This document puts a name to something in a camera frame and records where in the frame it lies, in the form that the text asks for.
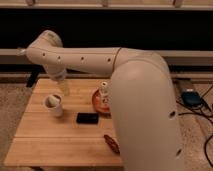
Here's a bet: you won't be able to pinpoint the red round plate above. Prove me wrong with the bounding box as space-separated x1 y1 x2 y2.
92 90 110 114

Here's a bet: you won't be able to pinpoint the black rectangular box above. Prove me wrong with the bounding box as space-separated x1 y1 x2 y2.
76 113 99 124

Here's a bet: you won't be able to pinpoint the blue power adapter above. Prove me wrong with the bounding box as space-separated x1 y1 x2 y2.
181 91 202 107

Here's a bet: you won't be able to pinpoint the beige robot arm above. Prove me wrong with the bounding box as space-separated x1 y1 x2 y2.
26 30 185 171

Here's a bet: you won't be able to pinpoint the red-brown oblong object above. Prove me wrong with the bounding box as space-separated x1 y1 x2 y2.
104 134 120 154

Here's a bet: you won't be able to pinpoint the white cup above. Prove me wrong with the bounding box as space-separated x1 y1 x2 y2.
44 94 63 117

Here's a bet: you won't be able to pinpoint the wooden table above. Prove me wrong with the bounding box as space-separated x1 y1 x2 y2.
3 78 125 168

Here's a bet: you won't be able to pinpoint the black cable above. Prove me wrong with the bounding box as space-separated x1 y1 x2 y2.
175 83 213 166

